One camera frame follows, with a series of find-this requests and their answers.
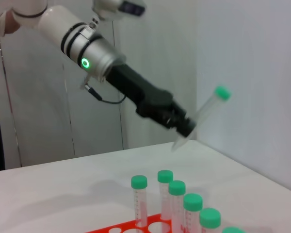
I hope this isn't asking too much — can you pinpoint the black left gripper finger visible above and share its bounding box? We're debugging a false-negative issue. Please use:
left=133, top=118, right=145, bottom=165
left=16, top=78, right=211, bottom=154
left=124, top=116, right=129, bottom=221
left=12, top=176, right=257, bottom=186
left=171, top=99, right=197, bottom=130
left=163, top=114, right=196, bottom=138

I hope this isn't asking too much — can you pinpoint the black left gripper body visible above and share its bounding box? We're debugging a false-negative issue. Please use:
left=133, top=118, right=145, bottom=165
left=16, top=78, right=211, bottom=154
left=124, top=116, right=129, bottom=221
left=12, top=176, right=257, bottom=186
left=106, top=63, right=175, bottom=125

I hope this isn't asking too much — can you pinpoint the green capped clear test tube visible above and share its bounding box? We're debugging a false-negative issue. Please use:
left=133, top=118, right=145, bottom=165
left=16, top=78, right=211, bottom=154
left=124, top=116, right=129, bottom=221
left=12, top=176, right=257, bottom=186
left=199, top=208, right=222, bottom=233
left=171, top=85, right=232, bottom=152
left=130, top=175, right=148, bottom=228
left=222, top=226, right=247, bottom=233
left=168, top=180, right=186, bottom=233
left=157, top=169, right=174, bottom=220
left=183, top=193, right=204, bottom=233

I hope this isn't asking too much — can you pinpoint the orange plastic test tube rack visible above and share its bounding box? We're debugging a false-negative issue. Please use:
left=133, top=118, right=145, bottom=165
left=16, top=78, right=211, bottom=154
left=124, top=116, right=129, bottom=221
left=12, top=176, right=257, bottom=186
left=83, top=213, right=185, bottom=233

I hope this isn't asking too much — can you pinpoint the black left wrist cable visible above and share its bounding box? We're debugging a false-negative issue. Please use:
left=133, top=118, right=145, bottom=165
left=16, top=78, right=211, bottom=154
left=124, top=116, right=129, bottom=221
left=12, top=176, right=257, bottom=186
left=80, top=77, right=127, bottom=104

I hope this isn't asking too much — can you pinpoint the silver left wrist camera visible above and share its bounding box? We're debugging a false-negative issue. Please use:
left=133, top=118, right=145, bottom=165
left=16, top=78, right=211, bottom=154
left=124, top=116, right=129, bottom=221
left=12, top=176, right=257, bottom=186
left=91, top=0, right=146, bottom=23

